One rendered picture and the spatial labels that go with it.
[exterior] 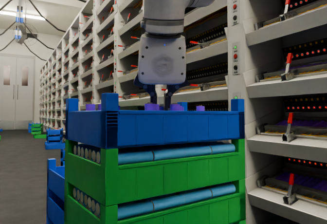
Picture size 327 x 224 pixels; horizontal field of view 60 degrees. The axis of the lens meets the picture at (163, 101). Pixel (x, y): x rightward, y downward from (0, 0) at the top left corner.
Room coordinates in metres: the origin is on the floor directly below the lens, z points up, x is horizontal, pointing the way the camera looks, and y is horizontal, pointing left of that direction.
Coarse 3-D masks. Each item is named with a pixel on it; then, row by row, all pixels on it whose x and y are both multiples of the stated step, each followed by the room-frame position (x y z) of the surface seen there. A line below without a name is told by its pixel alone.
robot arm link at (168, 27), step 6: (144, 24) 0.55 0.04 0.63; (150, 24) 0.54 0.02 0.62; (156, 24) 0.53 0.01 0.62; (162, 24) 0.53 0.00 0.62; (168, 24) 0.53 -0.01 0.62; (174, 24) 0.54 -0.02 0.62; (180, 24) 0.55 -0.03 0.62; (150, 30) 0.54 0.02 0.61; (156, 30) 0.54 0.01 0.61; (162, 30) 0.53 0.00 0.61; (168, 30) 0.54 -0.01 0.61; (174, 30) 0.54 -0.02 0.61; (180, 30) 0.55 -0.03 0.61
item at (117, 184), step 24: (72, 144) 0.55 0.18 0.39; (240, 144) 0.57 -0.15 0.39; (72, 168) 0.53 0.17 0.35; (96, 168) 0.43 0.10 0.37; (120, 168) 0.41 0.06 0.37; (144, 168) 0.44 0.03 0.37; (168, 168) 0.46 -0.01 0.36; (192, 168) 0.49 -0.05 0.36; (216, 168) 0.53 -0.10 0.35; (240, 168) 0.56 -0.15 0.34; (96, 192) 0.43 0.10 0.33; (120, 192) 0.42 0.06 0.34; (144, 192) 0.44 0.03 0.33; (168, 192) 0.46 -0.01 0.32
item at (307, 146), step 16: (320, 96) 0.94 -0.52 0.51; (272, 112) 1.08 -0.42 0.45; (288, 112) 1.06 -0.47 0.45; (304, 112) 1.01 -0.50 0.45; (320, 112) 0.95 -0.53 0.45; (256, 128) 1.03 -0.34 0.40; (272, 128) 1.00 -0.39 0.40; (288, 128) 0.89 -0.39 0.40; (304, 128) 0.89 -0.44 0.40; (320, 128) 0.85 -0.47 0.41; (256, 144) 0.99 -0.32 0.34; (272, 144) 0.92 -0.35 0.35; (288, 144) 0.87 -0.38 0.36; (304, 144) 0.83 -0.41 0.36; (320, 144) 0.80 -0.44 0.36; (320, 160) 0.79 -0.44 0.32
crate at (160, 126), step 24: (72, 120) 0.53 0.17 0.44; (96, 120) 0.43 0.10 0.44; (120, 120) 0.41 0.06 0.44; (144, 120) 0.44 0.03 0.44; (168, 120) 0.46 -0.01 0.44; (192, 120) 0.49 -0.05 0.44; (216, 120) 0.53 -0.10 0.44; (240, 120) 0.57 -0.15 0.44; (96, 144) 0.43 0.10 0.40; (120, 144) 0.41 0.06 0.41; (144, 144) 0.44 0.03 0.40
